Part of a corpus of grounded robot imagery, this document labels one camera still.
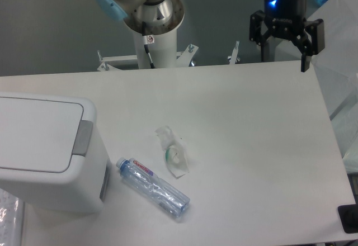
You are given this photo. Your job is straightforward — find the clear plastic sheet lower left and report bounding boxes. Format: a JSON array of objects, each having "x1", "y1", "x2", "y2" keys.
[{"x1": 1, "y1": 190, "x2": 25, "y2": 245}]

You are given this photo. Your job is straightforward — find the crushed clear plastic water bottle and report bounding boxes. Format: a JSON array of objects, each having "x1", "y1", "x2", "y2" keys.
[{"x1": 116, "y1": 158, "x2": 190, "y2": 218}]

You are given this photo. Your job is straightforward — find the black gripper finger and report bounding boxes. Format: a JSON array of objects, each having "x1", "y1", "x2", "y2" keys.
[
  {"x1": 249, "y1": 10, "x2": 276, "y2": 48},
  {"x1": 291, "y1": 18, "x2": 325, "y2": 72}
]

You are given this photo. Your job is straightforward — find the white trash can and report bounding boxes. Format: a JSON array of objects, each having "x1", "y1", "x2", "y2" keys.
[{"x1": 1, "y1": 91, "x2": 111, "y2": 213}]

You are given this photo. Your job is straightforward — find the metal clamp screw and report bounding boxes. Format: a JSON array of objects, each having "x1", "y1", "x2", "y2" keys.
[{"x1": 227, "y1": 40, "x2": 241, "y2": 65}]

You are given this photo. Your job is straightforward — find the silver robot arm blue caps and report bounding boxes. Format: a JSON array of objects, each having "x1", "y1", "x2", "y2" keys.
[{"x1": 96, "y1": 0, "x2": 325, "y2": 72}]

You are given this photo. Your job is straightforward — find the white trash can lid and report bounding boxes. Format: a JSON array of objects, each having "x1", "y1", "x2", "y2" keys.
[{"x1": 1, "y1": 97, "x2": 83, "y2": 173}]

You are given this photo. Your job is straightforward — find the crumpled clear plastic wrapper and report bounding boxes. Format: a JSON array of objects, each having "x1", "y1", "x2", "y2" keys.
[{"x1": 155, "y1": 126, "x2": 190, "y2": 179}]

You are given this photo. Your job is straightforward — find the grey lid push button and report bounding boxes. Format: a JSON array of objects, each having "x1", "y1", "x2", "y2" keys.
[{"x1": 72, "y1": 120, "x2": 93, "y2": 157}]

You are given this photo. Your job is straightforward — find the white mounting bracket right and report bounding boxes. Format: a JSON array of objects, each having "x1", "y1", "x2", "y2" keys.
[{"x1": 176, "y1": 44, "x2": 199, "y2": 67}]

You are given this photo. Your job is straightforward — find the white mounting bracket left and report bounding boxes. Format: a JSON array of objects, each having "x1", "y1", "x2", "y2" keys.
[{"x1": 97, "y1": 50, "x2": 139, "y2": 72}]

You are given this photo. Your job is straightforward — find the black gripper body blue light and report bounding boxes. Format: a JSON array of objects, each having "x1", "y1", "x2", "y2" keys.
[{"x1": 264, "y1": 0, "x2": 307, "y2": 40}]

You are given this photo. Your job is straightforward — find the black device at table edge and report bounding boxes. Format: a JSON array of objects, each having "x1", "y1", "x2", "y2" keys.
[{"x1": 337, "y1": 204, "x2": 358, "y2": 234}]

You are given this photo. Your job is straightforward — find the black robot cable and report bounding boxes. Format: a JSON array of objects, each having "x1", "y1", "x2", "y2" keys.
[{"x1": 141, "y1": 21, "x2": 156, "y2": 69}]

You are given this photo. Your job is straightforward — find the white mounting bracket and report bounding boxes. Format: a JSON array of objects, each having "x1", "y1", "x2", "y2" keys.
[
  {"x1": 97, "y1": 50, "x2": 139, "y2": 72},
  {"x1": 176, "y1": 44, "x2": 199, "y2": 67}
]

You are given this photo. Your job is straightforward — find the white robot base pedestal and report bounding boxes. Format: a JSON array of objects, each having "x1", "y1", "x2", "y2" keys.
[{"x1": 132, "y1": 22, "x2": 178, "y2": 69}]

